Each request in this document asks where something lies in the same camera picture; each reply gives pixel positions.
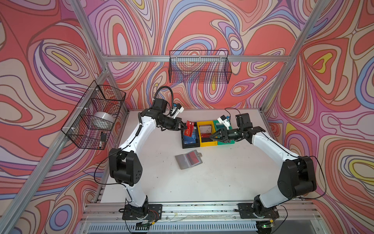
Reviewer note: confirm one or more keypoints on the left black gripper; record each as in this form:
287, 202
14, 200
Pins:
176, 122

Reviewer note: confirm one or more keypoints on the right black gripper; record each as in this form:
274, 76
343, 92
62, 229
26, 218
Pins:
224, 136

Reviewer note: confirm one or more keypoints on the red VIP card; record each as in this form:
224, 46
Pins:
190, 130

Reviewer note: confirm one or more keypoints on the grey leather card holder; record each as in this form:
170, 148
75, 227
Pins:
189, 160

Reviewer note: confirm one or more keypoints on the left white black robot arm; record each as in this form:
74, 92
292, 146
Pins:
124, 163

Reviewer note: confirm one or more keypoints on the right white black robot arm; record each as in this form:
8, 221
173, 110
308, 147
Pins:
297, 173

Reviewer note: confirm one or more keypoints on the black plastic bin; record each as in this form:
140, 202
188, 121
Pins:
192, 141

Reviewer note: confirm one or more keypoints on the green plastic bin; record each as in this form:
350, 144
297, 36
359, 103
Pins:
218, 127

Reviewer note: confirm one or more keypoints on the yellow plastic bin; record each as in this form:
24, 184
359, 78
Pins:
205, 130

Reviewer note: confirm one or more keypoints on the small black box in basket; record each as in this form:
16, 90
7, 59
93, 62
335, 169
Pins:
103, 137

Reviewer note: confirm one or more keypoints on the white tape roll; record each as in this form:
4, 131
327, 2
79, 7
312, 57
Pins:
103, 121

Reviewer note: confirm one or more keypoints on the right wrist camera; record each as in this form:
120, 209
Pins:
225, 121

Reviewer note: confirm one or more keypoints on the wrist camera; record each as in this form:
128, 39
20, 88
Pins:
225, 121
160, 104

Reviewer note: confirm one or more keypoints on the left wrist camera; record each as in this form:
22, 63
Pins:
160, 104

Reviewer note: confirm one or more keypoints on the back black wire basket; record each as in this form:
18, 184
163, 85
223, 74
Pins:
199, 66

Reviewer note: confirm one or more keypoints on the black wire basket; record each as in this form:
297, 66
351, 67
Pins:
97, 98
199, 66

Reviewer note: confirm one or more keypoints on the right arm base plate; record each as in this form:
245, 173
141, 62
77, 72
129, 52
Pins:
256, 210

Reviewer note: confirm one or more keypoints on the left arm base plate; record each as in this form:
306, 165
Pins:
147, 212

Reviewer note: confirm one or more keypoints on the left black wire basket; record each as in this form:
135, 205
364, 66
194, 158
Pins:
97, 98

